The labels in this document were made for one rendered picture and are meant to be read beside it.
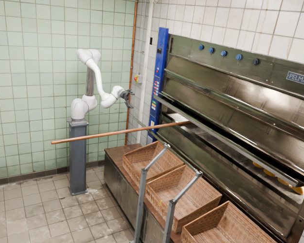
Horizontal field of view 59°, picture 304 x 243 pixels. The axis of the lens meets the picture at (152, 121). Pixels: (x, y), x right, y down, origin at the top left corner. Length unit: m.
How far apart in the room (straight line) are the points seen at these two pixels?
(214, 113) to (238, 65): 0.47
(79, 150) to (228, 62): 2.02
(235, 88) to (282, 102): 0.42
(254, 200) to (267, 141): 0.51
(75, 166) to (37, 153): 0.67
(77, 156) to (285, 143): 2.34
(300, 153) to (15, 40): 2.98
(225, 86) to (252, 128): 0.43
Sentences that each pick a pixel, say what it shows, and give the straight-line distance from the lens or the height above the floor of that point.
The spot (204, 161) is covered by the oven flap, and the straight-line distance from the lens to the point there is 2.68.
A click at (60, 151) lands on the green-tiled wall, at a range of 3.97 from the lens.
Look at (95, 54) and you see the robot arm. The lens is 3.14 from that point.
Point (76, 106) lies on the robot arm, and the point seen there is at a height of 1.21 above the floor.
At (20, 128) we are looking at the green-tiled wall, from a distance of 3.74.
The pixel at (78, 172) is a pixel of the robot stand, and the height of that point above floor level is 0.33.
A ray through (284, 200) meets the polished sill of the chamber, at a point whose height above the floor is 1.17.
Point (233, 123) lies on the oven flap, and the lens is 2.32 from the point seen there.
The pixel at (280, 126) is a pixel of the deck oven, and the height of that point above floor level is 1.66.
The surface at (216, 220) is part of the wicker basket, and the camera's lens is 2.57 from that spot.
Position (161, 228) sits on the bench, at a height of 0.56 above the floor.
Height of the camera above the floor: 2.30
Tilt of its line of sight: 22 degrees down
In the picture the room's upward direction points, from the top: 7 degrees clockwise
